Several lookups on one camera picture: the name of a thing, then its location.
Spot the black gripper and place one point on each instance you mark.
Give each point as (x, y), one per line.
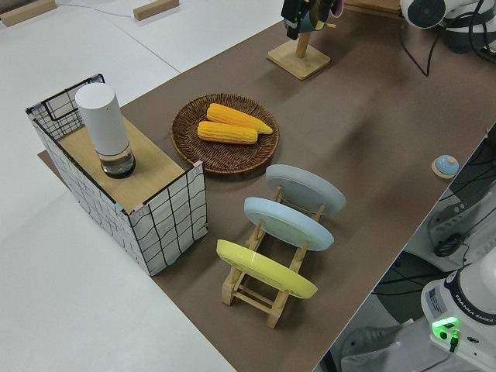
(294, 9)

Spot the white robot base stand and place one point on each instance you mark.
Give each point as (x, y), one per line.
(407, 348)

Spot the dark blue mug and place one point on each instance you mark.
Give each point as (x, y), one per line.
(310, 25)

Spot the wooden mug tree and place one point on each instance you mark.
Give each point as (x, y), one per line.
(298, 62)

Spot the pink mug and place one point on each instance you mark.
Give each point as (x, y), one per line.
(336, 7)

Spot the yellow corn cob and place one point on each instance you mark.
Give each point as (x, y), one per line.
(228, 133)
(232, 115)

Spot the brown table mat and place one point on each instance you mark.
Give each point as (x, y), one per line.
(348, 135)

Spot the wooden block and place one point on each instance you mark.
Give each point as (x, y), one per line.
(23, 13)
(155, 9)

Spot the round wicker basket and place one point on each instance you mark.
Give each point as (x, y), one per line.
(232, 159)

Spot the grey plate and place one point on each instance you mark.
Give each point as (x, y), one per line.
(306, 188)

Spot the light blue plate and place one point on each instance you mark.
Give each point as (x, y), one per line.
(286, 224)

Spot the blue dome with wooden knob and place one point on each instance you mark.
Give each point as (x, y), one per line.
(445, 164)

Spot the white cylinder with dark base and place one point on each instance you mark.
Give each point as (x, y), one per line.
(102, 124)

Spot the yellow plate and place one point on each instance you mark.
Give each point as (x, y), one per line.
(263, 271)

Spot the wooden dish rack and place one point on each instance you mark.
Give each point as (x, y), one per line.
(252, 300)

